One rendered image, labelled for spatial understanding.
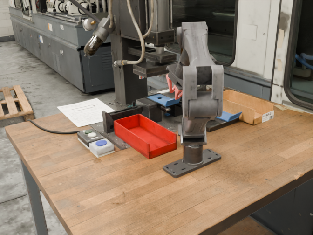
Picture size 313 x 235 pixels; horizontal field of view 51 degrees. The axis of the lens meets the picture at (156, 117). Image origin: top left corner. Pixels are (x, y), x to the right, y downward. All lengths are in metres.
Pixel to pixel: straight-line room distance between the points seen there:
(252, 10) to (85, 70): 3.04
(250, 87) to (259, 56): 0.17
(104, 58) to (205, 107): 3.83
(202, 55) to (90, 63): 3.73
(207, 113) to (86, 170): 0.49
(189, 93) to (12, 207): 2.05
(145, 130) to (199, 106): 0.58
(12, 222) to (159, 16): 1.73
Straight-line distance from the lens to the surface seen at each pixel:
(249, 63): 1.86
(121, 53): 1.53
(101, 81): 4.59
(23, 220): 2.47
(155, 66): 1.31
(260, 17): 1.79
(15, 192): 2.78
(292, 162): 1.15
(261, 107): 1.48
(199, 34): 0.89
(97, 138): 1.22
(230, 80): 1.95
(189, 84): 0.75
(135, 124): 1.33
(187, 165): 1.05
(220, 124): 1.33
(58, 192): 1.01
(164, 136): 1.21
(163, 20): 1.32
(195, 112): 0.77
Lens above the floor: 1.46
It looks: 23 degrees down
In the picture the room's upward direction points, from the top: 2 degrees counter-clockwise
